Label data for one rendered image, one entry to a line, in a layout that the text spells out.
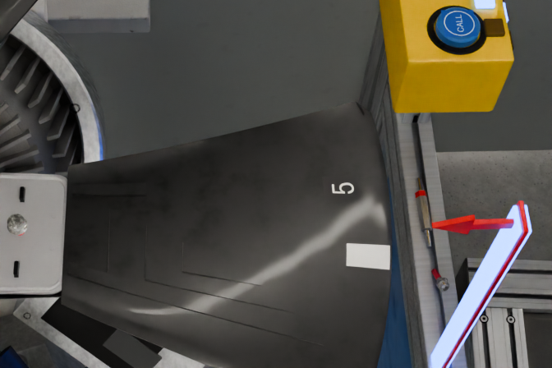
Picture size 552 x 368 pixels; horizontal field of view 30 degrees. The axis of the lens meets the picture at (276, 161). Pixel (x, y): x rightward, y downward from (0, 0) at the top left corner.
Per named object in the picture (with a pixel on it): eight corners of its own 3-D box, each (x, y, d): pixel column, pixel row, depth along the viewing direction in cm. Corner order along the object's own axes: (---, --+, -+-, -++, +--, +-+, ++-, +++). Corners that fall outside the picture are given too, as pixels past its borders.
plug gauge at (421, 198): (413, 177, 110) (424, 245, 106) (425, 177, 110) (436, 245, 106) (411, 181, 111) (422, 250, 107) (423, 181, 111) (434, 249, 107)
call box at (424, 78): (374, -6, 109) (388, -75, 100) (467, -7, 110) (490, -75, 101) (390, 122, 102) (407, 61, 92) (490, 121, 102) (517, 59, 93)
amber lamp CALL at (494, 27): (482, 21, 95) (483, 17, 95) (501, 21, 95) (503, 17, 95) (485, 37, 94) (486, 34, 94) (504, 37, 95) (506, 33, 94)
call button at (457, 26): (431, 16, 96) (434, 4, 94) (473, 16, 96) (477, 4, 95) (437, 51, 94) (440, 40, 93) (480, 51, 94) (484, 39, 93)
